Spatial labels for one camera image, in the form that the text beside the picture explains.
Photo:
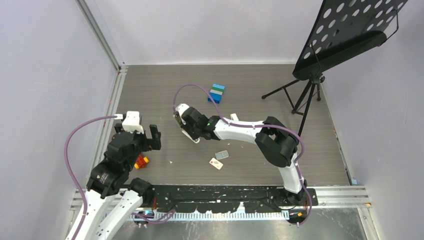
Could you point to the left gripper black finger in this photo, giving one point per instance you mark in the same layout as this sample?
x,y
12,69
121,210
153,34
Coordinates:
x,y
154,142
118,127

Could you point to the aluminium frame rail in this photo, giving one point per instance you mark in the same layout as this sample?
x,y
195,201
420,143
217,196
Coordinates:
x,y
99,66

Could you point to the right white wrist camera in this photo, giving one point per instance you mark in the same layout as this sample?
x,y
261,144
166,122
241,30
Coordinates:
x,y
180,109

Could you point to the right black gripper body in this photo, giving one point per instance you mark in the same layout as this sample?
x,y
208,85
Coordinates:
x,y
194,132

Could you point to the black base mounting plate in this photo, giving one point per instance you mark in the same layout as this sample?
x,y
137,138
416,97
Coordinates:
x,y
220,199

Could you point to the red yellow toy brick car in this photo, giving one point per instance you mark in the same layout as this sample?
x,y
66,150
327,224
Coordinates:
x,y
141,162

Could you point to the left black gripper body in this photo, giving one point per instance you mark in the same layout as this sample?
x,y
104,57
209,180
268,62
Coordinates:
x,y
140,143

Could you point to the blue green toy brick stack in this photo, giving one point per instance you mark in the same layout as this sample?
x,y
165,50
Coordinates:
x,y
216,93

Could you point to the olive green white stapler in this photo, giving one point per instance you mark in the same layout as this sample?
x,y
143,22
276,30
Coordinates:
x,y
186,130

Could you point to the small white stapler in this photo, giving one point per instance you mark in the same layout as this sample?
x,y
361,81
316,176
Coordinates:
x,y
234,117

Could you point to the white staples box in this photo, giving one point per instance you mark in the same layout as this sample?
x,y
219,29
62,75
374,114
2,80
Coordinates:
x,y
216,163

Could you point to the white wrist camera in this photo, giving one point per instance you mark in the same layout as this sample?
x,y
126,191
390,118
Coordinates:
x,y
131,122
180,109

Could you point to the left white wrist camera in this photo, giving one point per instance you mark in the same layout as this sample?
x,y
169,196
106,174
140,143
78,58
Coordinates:
x,y
131,122

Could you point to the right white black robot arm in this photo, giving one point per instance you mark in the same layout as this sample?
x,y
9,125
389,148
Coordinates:
x,y
278,144

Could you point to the clear staples tray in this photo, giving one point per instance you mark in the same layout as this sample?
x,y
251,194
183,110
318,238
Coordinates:
x,y
222,155

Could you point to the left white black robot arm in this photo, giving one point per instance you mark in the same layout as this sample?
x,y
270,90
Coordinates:
x,y
105,181

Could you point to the black music stand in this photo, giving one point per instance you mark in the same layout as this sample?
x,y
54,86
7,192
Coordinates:
x,y
342,30

